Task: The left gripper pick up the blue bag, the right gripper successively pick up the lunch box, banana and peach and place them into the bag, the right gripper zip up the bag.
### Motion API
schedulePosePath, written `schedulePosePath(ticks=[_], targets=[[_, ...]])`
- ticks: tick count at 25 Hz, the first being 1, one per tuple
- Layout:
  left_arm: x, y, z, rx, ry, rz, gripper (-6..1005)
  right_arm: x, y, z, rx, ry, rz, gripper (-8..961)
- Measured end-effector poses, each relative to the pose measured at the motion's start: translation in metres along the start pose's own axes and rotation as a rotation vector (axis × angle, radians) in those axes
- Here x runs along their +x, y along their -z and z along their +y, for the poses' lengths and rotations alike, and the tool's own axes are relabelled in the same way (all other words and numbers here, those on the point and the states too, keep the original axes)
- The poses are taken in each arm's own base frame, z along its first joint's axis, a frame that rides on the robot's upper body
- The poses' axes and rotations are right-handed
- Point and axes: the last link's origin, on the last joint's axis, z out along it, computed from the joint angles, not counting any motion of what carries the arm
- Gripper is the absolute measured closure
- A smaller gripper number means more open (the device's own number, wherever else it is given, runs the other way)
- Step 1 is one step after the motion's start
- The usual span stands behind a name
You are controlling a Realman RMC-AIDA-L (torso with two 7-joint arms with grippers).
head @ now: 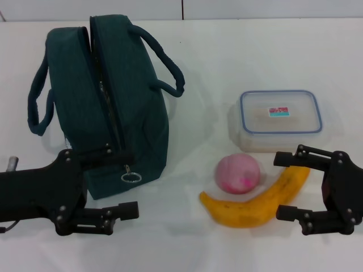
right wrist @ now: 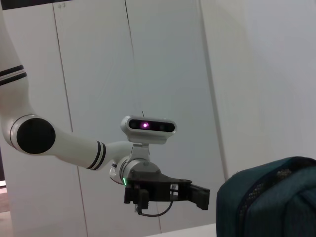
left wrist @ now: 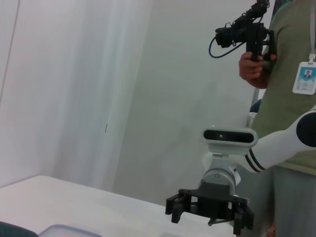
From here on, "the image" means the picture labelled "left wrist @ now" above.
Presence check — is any black video camera cable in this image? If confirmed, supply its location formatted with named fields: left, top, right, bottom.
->
left=209, top=36, right=247, bottom=59

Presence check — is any clear plastic box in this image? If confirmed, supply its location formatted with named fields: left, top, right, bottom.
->
left=39, top=223, right=102, bottom=237

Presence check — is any person in olive shirt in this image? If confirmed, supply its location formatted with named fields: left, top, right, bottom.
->
left=251, top=0, right=316, bottom=237

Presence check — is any dark teal insulated lunch bag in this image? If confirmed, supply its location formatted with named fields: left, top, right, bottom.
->
left=0, top=221, right=38, bottom=237

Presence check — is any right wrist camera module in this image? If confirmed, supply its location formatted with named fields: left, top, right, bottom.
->
left=202, top=127, right=259, bottom=156

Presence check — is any white ID badge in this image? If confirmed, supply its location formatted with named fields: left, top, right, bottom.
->
left=292, top=61, right=316, bottom=95

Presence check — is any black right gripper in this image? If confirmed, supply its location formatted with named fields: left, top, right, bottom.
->
left=165, top=181, right=255, bottom=236

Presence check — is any person's hand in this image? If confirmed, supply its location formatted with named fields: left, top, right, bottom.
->
left=238, top=52, right=277, bottom=89

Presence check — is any grey badge lanyard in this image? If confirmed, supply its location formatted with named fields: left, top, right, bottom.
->
left=308, top=0, right=316, bottom=64

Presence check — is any black video camera rig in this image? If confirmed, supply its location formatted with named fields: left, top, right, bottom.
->
left=214, top=0, right=276, bottom=62

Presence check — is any dark blue chair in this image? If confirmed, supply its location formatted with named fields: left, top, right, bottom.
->
left=249, top=98, right=264, bottom=114

